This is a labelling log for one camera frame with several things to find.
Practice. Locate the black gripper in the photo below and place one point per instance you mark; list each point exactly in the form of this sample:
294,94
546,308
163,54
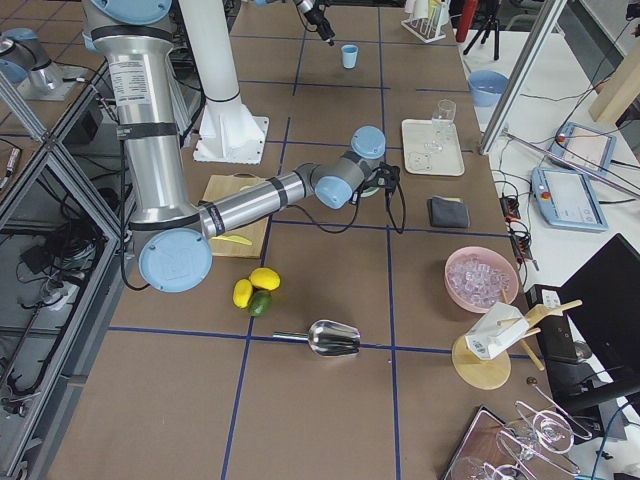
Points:
315,16
370,183

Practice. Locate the light blue plastic cup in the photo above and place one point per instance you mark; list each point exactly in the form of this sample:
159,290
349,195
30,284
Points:
349,54

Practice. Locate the mint green bowl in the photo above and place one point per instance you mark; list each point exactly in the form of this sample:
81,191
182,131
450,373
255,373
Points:
369,191

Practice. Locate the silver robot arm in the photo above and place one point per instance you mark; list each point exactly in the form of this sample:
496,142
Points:
136,38
285,20

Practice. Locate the pink bowl with ice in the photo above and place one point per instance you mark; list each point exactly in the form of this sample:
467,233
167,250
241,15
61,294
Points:
476,278

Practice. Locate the blue bowl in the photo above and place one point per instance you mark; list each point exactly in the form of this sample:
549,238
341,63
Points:
486,87

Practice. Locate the metal ice scoop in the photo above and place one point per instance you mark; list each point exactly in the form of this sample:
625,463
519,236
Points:
327,338

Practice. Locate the cream bear tray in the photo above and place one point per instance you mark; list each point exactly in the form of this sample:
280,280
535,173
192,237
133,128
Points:
431,149

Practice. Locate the clear drinking glass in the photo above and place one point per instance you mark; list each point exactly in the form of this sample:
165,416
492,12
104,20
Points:
443,117

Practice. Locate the red fire extinguisher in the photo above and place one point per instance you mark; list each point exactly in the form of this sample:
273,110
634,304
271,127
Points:
466,20

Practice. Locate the yellow lemon upper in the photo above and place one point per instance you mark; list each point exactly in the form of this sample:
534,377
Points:
265,278

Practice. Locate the yellow lemon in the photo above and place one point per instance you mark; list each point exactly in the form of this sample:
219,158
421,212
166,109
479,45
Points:
265,278
242,293

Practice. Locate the white carton box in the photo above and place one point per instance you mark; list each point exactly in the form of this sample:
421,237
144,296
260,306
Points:
498,329

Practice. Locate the green lime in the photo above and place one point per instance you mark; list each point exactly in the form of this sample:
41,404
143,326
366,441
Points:
260,303

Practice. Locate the teach pendant near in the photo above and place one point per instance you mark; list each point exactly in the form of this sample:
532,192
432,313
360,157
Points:
566,200

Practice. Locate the teach pendant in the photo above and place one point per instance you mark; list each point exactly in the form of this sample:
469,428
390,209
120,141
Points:
566,200
584,146

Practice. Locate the yellow plastic knife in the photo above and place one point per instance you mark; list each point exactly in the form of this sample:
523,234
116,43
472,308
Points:
233,239

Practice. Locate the yellow lemon lower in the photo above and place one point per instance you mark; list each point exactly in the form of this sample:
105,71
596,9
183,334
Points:
242,293

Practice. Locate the wooden cutting board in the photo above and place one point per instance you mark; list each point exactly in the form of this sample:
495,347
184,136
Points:
242,220

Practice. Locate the teach pendant far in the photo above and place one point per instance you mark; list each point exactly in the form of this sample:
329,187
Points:
584,146

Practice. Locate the dark tray with glasses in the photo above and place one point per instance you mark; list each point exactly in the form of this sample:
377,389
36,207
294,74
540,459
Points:
534,445

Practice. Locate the white wire cup rack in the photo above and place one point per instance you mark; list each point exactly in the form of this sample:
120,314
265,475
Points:
426,19

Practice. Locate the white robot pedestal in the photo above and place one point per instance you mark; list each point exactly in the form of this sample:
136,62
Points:
229,133

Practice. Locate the black camera tripod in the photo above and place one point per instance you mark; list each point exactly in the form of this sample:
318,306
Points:
491,26

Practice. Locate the aluminium frame post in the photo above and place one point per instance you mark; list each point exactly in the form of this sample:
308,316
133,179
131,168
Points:
542,27

